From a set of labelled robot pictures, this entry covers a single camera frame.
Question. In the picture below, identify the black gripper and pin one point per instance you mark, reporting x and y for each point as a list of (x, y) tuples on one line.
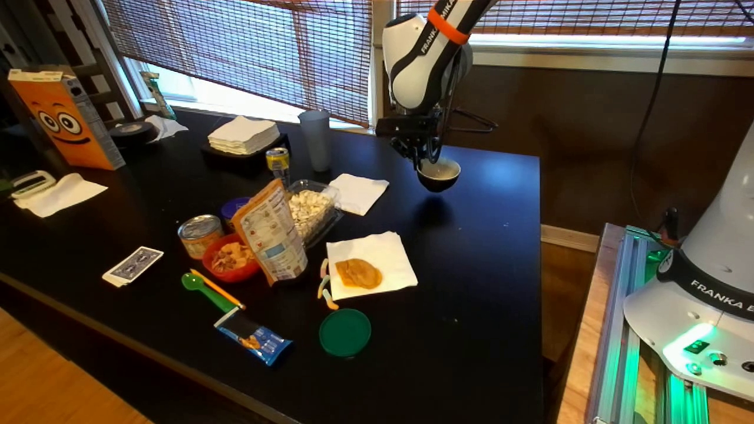
[(417, 133)]

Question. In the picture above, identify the black bowl white inside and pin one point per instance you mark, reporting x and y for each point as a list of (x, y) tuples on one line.
[(439, 175)]

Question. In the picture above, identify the clear container with popcorn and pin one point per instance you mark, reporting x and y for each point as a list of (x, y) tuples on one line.
[(314, 211)]

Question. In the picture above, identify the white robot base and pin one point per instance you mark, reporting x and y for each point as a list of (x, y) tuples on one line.
[(698, 310)]

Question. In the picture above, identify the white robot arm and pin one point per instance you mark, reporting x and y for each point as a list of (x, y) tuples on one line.
[(425, 56)]

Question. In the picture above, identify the white napkin near bowl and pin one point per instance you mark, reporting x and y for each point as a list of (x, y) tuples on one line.
[(356, 194)]

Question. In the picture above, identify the orange bowl with cereal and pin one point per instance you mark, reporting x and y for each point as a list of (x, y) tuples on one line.
[(229, 260)]

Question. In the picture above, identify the grey translucent plastic cup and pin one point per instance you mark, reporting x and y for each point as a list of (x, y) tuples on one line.
[(314, 131)]

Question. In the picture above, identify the white napkin under cookie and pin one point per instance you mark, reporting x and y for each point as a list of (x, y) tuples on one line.
[(380, 251)]

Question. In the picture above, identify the round brown cookie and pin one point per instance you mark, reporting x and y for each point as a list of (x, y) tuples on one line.
[(360, 273)]

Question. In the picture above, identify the small yellow capped bottle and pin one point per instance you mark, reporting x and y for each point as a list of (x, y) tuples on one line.
[(280, 162)]

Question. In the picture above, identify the bamboo window blind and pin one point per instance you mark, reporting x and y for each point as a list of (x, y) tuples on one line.
[(303, 53)]

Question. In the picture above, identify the orange white snack pouch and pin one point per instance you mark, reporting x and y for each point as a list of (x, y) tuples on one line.
[(268, 226)]

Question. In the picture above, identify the green round lid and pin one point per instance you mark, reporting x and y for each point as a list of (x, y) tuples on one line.
[(345, 332)]

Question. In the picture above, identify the blue round lid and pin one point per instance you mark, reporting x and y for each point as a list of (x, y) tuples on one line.
[(229, 208)]

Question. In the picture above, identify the small metal tin can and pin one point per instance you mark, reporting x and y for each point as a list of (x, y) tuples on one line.
[(199, 231)]

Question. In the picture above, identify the orange pencil stick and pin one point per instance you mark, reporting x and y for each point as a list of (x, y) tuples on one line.
[(220, 290)]

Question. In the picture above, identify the blue snack bar wrapper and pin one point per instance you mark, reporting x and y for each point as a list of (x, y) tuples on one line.
[(257, 340)]

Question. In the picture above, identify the green plastic spoon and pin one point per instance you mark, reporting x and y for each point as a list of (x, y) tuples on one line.
[(197, 283)]

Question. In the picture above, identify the black round dish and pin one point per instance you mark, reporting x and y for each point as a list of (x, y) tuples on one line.
[(133, 133)]

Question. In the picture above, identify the playing card deck box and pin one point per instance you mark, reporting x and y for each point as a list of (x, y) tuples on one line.
[(133, 267)]

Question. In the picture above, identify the white napkin at left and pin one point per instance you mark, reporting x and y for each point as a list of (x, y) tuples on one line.
[(65, 194)]

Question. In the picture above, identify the orange cereal box with face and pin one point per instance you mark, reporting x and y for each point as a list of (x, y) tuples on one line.
[(68, 115)]

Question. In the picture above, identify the white remote device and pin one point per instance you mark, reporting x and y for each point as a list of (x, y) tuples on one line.
[(35, 182)]

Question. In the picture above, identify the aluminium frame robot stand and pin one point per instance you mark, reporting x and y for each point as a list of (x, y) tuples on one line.
[(630, 382)]

